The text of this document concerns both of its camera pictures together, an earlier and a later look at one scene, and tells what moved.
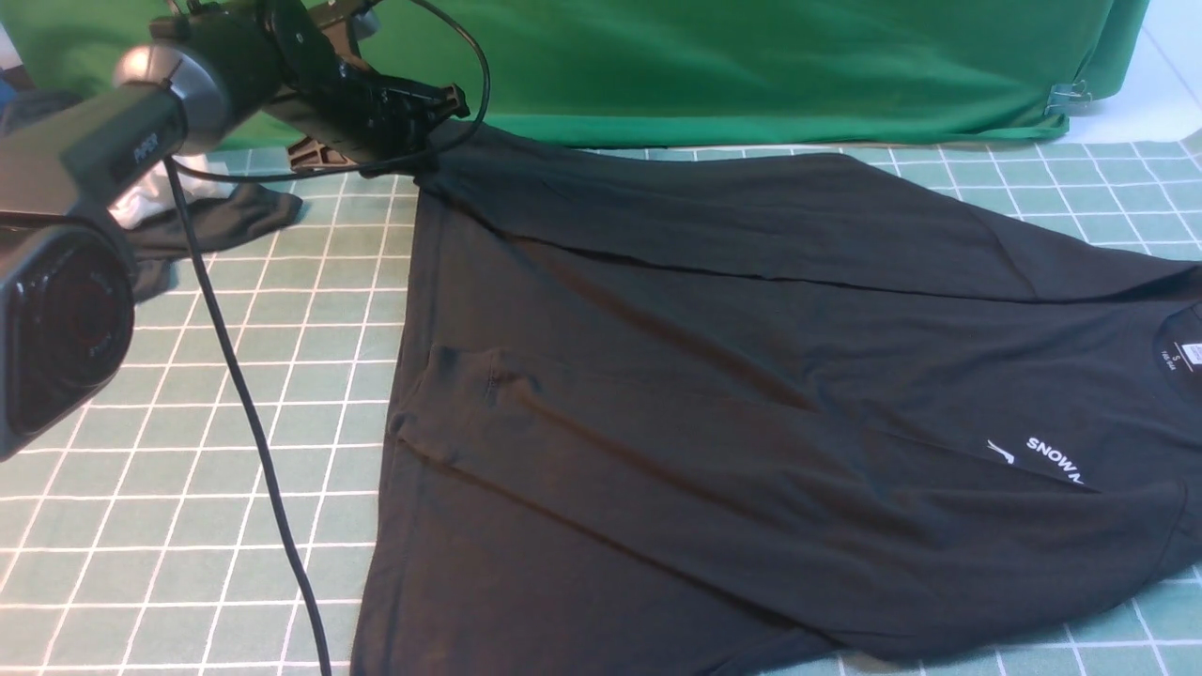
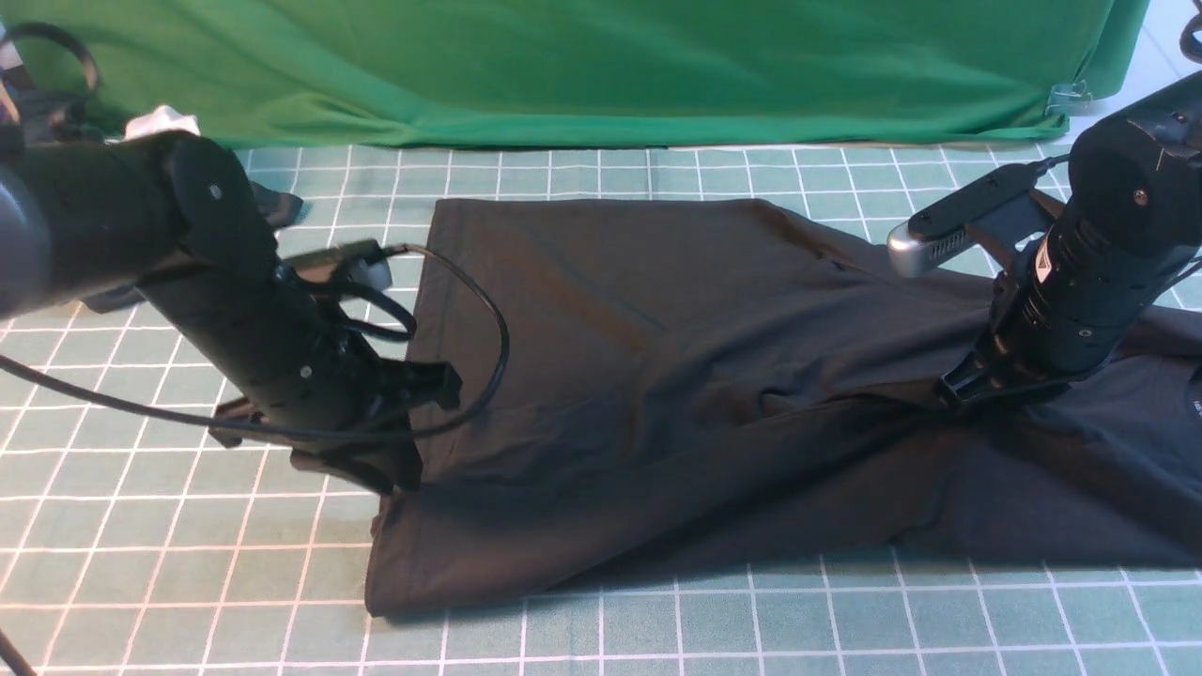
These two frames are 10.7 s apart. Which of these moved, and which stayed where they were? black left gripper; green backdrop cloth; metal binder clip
Moved: black left gripper
Stayed: metal binder clip; green backdrop cloth
